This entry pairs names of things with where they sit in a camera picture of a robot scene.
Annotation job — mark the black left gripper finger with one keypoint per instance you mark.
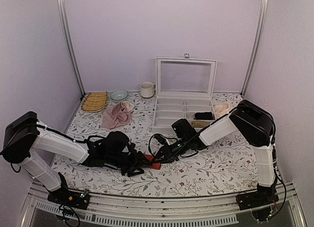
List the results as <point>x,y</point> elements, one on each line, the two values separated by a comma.
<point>133,171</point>
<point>145,160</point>

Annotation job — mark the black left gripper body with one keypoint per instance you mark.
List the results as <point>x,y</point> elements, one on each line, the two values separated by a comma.
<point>128,163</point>

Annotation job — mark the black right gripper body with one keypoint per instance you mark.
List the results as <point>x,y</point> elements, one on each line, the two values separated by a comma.
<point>172,156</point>

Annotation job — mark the red and white underwear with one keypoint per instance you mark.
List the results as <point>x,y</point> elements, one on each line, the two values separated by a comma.
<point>155,166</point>

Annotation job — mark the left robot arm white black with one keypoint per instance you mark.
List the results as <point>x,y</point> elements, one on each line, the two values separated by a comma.
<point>27,134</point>

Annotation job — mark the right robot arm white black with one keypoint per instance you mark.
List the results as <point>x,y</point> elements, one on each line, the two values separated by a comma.
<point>253,123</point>

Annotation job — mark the tan rolled underwear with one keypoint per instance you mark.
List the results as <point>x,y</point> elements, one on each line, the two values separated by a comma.
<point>199,124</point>

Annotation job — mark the pink crumpled underwear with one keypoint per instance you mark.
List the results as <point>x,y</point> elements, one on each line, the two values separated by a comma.
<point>117,115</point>

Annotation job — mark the black rolled underwear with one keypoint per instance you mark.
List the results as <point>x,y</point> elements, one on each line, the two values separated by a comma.
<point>203,116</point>

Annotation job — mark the beige crumpled underwear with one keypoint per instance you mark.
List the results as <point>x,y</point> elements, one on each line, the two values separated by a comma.
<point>221,109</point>

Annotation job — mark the floral patterned table mat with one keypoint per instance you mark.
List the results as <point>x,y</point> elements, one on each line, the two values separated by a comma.
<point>227,166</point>

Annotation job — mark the white ceramic mug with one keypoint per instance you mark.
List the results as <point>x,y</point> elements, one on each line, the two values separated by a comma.
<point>147,89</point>

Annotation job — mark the light green glass bowl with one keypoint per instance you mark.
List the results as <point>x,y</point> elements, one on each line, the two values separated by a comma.
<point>119,95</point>

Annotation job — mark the white compartment storage box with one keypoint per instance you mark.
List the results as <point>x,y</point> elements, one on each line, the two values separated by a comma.
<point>184,86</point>

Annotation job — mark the woven bamboo tray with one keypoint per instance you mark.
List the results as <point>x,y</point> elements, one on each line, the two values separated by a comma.
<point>94,102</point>

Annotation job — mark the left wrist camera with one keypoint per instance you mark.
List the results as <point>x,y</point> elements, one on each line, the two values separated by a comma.
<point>115,143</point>

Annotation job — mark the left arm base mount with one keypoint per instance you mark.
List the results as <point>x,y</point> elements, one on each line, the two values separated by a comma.
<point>75,199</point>

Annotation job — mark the aluminium front rail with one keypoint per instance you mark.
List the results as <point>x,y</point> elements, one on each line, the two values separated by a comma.
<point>207,211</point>

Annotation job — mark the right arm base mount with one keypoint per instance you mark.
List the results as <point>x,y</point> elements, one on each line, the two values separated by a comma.
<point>256,199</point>

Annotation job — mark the left aluminium frame post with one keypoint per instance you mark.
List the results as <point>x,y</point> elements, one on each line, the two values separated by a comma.
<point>69,44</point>

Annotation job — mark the aluminium frame post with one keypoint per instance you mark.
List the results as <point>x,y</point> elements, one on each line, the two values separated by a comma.
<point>69,44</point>
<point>256,45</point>

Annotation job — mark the right aluminium frame post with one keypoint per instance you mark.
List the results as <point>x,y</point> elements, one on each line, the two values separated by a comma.
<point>256,45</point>

